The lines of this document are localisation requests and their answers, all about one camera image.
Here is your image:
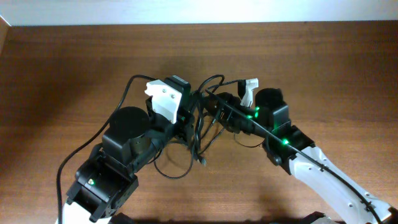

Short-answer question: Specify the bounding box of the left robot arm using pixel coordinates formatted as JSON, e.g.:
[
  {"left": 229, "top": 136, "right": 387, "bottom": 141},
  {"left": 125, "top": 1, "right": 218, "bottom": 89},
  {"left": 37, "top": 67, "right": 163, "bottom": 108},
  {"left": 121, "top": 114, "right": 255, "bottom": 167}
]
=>
[{"left": 57, "top": 106, "right": 195, "bottom": 223}]

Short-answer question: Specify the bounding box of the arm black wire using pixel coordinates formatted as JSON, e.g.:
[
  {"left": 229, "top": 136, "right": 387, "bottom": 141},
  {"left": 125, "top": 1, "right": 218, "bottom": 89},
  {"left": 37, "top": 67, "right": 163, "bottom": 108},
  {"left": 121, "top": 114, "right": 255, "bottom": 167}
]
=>
[
  {"left": 203, "top": 89, "right": 383, "bottom": 224},
  {"left": 55, "top": 73, "right": 156, "bottom": 224}
]

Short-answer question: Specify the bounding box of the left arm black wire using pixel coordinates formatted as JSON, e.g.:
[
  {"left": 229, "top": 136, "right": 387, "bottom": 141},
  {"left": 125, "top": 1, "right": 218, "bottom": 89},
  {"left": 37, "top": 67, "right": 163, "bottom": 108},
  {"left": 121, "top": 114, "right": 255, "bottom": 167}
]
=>
[{"left": 55, "top": 73, "right": 156, "bottom": 224}]

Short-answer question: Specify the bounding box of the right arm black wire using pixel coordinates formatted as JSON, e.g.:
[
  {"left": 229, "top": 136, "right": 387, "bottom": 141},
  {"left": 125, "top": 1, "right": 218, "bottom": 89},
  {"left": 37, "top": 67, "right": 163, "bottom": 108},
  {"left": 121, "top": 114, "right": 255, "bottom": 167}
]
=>
[{"left": 203, "top": 89, "right": 383, "bottom": 224}]

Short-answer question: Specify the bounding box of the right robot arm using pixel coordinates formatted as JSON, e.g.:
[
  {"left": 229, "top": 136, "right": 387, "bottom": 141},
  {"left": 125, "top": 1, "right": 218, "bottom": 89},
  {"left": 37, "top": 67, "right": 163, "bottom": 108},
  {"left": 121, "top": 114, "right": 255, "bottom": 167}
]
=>
[{"left": 202, "top": 88, "right": 397, "bottom": 223}]

